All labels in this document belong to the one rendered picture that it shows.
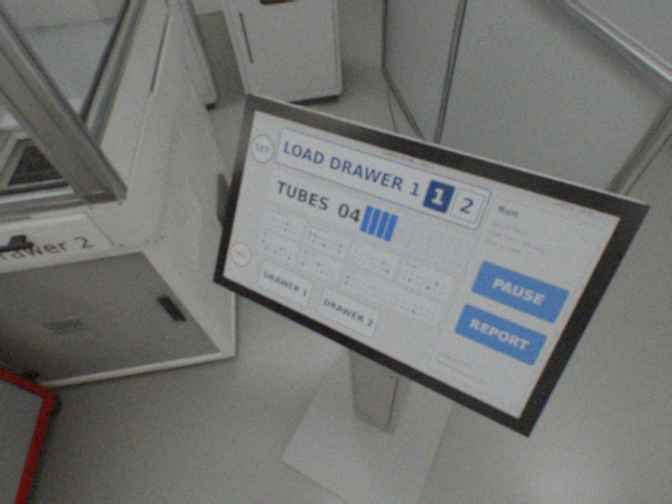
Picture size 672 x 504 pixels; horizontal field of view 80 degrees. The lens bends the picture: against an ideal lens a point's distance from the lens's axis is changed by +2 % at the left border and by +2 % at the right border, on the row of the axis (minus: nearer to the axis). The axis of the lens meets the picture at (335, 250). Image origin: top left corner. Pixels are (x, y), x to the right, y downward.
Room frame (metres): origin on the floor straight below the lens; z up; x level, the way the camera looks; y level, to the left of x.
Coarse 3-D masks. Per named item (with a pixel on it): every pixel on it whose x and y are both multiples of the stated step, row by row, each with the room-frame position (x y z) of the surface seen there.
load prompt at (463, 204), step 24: (288, 144) 0.46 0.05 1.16; (312, 144) 0.45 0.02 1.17; (336, 144) 0.43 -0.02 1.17; (312, 168) 0.42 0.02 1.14; (336, 168) 0.41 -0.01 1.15; (360, 168) 0.40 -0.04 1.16; (384, 168) 0.38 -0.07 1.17; (408, 168) 0.37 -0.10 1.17; (360, 192) 0.38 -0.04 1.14; (384, 192) 0.36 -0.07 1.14; (408, 192) 0.35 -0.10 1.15; (432, 192) 0.34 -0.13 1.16; (456, 192) 0.33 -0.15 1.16; (480, 192) 0.32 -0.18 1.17; (456, 216) 0.31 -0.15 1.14; (480, 216) 0.30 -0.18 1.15
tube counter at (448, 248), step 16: (352, 208) 0.36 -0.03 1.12; (368, 208) 0.36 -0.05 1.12; (384, 208) 0.35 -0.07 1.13; (352, 224) 0.35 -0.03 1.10; (368, 224) 0.34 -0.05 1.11; (384, 224) 0.33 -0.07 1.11; (400, 224) 0.33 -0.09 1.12; (416, 224) 0.32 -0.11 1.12; (384, 240) 0.32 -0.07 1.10; (400, 240) 0.31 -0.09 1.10; (416, 240) 0.30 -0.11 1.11; (432, 240) 0.30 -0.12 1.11; (448, 240) 0.29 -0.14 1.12; (464, 240) 0.29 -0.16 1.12; (432, 256) 0.28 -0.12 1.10; (448, 256) 0.28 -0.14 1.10; (464, 256) 0.27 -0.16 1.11
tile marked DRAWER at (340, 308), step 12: (324, 288) 0.30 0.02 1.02; (324, 300) 0.29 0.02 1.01; (336, 300) 0.28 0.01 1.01; (348, 300) 0.28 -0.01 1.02; (324, 312) 0.27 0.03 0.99; (336, 312) 0.27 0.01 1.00; (348, 312) 0.26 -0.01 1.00; (360, 312) 0.26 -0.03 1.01; (372, 312) 0.25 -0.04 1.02; (348, 324) 0.25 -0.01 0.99; (360, 324) 0.25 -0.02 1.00; (372, 324) 0.24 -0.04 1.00; (372, 336) 0.23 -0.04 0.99
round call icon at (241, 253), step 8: (232, 240) 0.40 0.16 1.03; (240, 240) 0.40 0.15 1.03; (232, 248) 0.39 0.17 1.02; (240, 248) 0.39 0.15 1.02; (248, 248) 0.38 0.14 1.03; (232, 256) 0.39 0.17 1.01; (240, 256) 0.38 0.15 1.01; (248, 256) 0.38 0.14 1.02; (240, 264) 0.37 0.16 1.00; (248, 264) 0.37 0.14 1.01
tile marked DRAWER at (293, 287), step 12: (264, 264) 0.36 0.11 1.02; (276, 264) 0.35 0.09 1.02; (264, 276) 0.34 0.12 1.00; (276, 276) 0.34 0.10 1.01; (288, 276) 0.33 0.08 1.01; (300, 276) 0.32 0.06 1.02; (264, 288) 0.33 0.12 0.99; (276, 288) 0.32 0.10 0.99; (288, 288) 0.32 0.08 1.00; (300, 288) 0.31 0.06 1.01; (312, 288) 0.31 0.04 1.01; (288, 300) 0.31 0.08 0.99; (300, 300) 0.30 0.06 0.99
